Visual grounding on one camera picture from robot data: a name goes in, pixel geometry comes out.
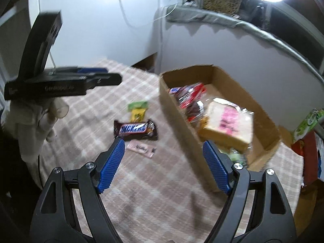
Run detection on grey windowsill cloth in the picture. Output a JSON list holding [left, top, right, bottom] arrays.
[[165, 4, 323, 81]]

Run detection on plaid table cloth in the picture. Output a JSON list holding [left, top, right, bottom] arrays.
[[40, 59, 303, 242]]

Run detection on green candy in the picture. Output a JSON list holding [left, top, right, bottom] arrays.
[[227, 148, 248, 167]]

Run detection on green tissue pack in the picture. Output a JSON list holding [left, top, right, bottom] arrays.
[[292, 109, 323, 143]]

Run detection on red dark snack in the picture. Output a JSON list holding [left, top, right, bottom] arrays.
[[175, 82, 207, 122]]

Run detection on toast bread packet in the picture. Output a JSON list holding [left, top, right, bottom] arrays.
[[197, 98, 254, 152]]

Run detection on white cable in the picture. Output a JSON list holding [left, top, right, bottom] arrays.
[[115, 0, 179, 29]]

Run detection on left white gloved hand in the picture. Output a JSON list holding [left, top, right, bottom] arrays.
[[1, 98, 69, 163]]

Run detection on Snickers bar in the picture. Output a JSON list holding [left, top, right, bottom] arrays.
[[114, 120, 158, 141]]

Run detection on pink candy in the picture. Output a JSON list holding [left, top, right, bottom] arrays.
[[126, 140, 157, 158]]

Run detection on yellow candy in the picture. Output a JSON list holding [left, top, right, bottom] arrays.
[[131, 108, 147, 123]]

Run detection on brown cardboard box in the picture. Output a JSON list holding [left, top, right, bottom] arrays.
[[159, 65, 281, 192]]

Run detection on light green jelly packet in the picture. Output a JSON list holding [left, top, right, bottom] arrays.
[[127, 101, 148, 111]]

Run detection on red gift box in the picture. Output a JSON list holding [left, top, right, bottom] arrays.
[[292, 131, 323, 187]]

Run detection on black tripod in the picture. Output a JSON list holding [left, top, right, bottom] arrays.
[[249, 2, 269, 30]]

